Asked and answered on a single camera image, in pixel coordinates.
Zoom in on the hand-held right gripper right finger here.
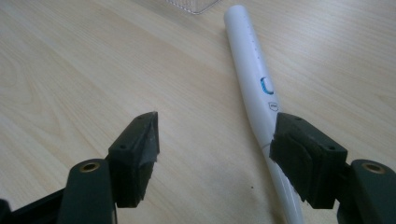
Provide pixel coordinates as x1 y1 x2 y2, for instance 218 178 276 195
269 112 348 210

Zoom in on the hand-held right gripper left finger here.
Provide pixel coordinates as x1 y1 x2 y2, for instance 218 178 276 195
107 111 161 209

